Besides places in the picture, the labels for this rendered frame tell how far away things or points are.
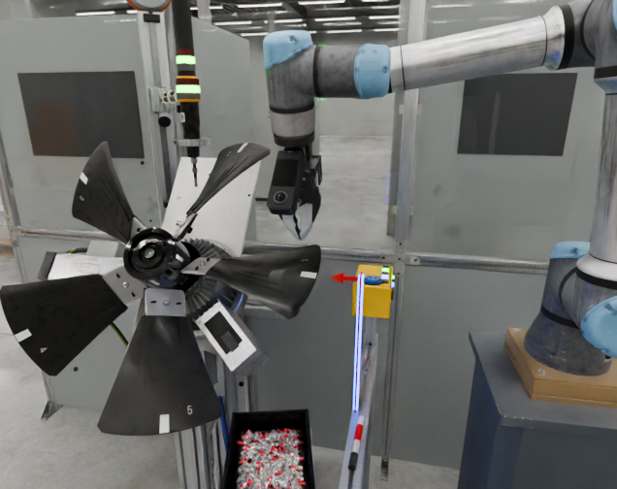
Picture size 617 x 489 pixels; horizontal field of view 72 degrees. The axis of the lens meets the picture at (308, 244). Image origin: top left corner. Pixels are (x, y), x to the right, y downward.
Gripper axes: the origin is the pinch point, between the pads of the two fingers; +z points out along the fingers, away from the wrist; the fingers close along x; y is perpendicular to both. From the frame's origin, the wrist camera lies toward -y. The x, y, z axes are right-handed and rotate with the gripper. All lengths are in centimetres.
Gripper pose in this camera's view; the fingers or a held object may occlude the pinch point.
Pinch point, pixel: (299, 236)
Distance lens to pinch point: 82.2
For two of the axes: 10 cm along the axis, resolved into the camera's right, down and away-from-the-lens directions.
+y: 2.2, -5.7, 7.9
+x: -9.7, -0.8, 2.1
